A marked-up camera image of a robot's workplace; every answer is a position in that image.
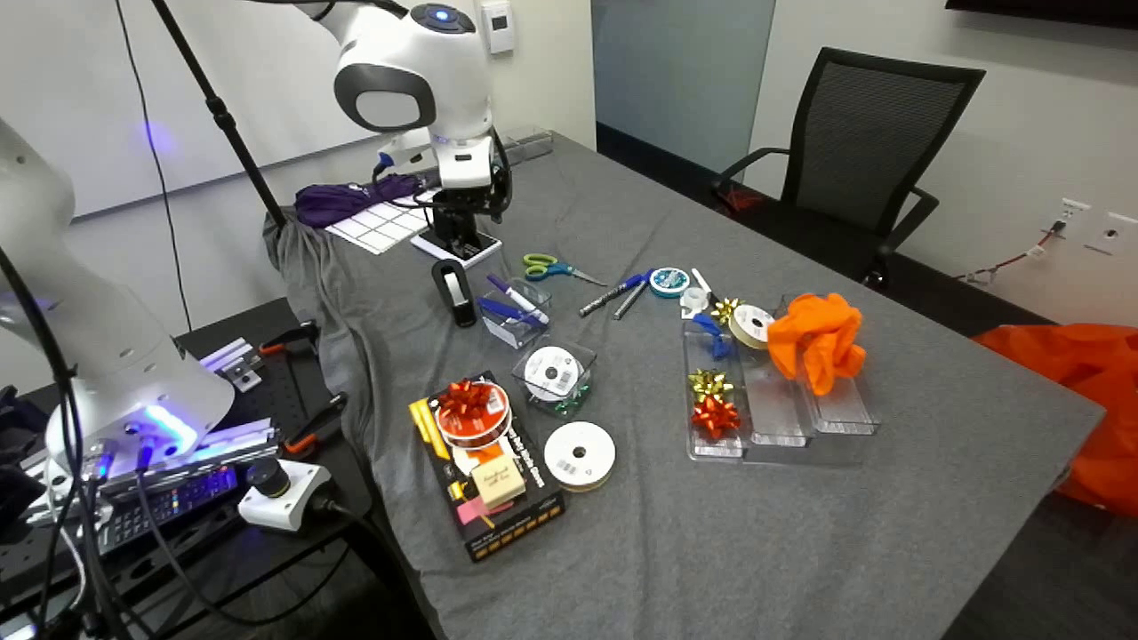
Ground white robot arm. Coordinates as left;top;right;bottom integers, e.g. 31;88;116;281
260;0;512;252

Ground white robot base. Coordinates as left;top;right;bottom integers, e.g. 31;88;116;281
0;120;234;476

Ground gold bow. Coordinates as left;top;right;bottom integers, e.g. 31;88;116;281
689;371;733;403

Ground orange cloth on table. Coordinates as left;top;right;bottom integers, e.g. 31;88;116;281
767;292;869;398

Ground blue green scissors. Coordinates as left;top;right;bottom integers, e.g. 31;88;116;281
518;252;601;285

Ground small red bow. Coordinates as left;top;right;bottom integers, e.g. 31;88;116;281
689;395;740;441

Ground clear ribbon spool container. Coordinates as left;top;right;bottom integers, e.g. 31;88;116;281
518;345;593;416

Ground purple cloth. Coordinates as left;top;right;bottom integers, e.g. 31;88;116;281
296;176;423;229

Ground white ribbon spool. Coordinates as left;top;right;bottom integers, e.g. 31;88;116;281
544;421;617;491

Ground grey table cloth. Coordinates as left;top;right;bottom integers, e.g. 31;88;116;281
266;140;1098;640

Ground white black tablet box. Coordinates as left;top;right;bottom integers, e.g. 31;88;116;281
411;233;503;266

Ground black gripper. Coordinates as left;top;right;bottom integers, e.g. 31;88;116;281
432;131;512;242

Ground blue ribbon spool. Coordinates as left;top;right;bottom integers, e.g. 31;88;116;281
649;266;694;299

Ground clear tiered display stand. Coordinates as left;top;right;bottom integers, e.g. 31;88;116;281
682;313;878;467

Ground orange fabric pile on floor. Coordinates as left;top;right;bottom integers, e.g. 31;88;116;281
975;319;1138;520

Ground black mesh office chair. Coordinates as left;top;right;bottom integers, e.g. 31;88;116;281
711;46;983;290

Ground small clear container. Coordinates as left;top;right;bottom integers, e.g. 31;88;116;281
478;297;544;348

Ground camera tripod pole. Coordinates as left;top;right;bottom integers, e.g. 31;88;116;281
148;0;285;229

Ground red gift bow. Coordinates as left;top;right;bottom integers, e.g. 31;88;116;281
438;382;510;445

